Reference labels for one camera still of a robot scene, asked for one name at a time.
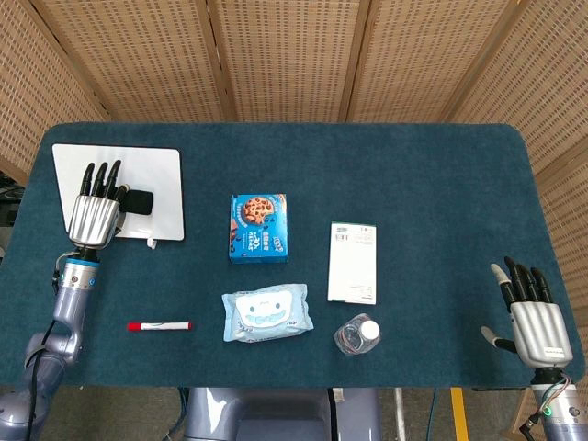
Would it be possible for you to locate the left silver and black robot hand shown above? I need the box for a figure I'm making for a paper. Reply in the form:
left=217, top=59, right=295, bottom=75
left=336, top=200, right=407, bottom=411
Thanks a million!
left=68, top=159, right=130, bottom=251

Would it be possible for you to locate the right silver and black robot hand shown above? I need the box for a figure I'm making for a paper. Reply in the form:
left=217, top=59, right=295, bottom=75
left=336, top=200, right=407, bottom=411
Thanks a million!
left=480, top=256, right=574, bottom=370

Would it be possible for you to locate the black board eraser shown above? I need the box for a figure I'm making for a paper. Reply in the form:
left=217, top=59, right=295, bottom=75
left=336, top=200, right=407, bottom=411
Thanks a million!
left=121, top=191, right=154, bottom=216

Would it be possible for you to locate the white board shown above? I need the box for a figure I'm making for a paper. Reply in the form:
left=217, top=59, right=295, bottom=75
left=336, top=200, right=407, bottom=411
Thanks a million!
left=51, top=143, right=186, bottom=243

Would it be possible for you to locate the red capped white marker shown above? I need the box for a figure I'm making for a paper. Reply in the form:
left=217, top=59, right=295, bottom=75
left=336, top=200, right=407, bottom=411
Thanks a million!
left=127, top=321, right=193, bottom=333

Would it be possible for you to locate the blue cookie box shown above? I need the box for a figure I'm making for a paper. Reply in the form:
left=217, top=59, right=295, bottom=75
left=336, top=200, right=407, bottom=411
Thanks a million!
left=227, top=193, right=289, bottom=266

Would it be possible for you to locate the clear plastic water bottle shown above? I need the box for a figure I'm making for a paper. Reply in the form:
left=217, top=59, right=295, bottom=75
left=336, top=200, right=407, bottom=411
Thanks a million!
left=334, top=312, right=382, bottom=356

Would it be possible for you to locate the white and green flat box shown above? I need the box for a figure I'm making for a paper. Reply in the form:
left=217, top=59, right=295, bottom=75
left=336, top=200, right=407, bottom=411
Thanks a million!
left=327, top=221, right=378, bottom=306

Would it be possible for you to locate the light blue wet wipes pack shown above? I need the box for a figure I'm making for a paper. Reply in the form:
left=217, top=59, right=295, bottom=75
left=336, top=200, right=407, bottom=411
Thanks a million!
left=221, top=282, right=315, bottom=343

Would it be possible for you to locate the dark teal table cloth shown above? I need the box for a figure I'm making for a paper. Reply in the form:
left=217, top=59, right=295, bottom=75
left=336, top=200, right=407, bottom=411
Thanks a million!
left=0, top=121, right=588, bottom=390

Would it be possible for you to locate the woven bamboo folding screen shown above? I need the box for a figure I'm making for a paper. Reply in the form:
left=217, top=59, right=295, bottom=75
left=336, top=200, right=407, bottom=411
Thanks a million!
left=0, top=0, right=588, bottom=341

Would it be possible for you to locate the grey-blue robot torso base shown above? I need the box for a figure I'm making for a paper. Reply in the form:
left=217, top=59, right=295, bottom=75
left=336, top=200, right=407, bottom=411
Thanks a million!
left=181, top=387, right=382, bottom=441

